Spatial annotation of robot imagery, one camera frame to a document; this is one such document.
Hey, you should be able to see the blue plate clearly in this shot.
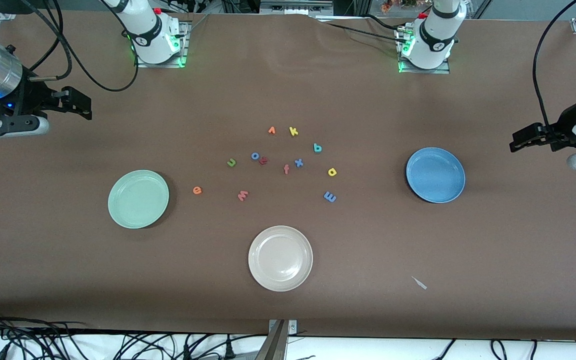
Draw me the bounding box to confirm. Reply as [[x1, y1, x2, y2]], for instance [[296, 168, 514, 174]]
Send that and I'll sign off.
[[406, 147, 466, 204]]

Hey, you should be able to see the green plate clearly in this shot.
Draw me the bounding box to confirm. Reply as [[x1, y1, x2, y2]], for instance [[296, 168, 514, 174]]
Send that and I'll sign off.
[[107, 170, 170, 230]]

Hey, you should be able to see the orange flower decoration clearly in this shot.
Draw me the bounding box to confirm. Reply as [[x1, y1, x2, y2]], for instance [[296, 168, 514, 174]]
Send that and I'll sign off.
[[380, 0, 419, 13]]

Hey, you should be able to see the brown table cover sheet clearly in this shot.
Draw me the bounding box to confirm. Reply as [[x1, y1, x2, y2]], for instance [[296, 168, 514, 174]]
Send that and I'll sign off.
[[0, 7, 576, 342]]

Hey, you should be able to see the grey metal box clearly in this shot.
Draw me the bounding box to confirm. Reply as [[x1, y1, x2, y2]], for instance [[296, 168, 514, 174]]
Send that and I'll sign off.
[[259, 0, 335, 16]]

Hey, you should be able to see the beige plate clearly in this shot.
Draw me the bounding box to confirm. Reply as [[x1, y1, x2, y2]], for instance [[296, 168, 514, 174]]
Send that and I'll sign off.
[[248, 225, 314, 292]]

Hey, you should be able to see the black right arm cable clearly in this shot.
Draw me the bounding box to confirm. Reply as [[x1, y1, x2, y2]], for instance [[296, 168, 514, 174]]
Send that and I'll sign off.
[[18, 0, 141, 93]]

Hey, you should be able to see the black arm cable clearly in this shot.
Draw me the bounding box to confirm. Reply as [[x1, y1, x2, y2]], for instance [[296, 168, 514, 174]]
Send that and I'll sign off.
[[18, 0, 141, 93], [532, 0, 576, 130]]

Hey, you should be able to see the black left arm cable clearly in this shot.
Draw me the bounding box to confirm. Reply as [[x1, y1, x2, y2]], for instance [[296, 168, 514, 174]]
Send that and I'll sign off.
[[532, 0, 576, 130]]

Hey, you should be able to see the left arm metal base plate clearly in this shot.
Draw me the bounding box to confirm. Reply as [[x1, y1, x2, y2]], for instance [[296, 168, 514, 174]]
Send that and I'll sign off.
[[397, 27, 451, 75]]

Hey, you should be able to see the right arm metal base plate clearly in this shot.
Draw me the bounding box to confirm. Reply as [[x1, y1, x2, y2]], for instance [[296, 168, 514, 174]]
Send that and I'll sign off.
[[134, 20, 190, 69]]

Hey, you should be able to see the black cable on table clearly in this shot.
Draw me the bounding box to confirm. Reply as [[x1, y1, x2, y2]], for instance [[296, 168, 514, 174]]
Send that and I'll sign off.
[[324, 15, 405, 41]]

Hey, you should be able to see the black cable tangle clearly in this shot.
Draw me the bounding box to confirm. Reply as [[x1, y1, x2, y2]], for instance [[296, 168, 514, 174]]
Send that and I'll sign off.
[[0, 307, 89, 360]]

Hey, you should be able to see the grey metal bracket post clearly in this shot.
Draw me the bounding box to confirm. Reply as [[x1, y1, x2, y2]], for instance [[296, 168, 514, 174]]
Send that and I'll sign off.
[[254, 319, 298, 360]]

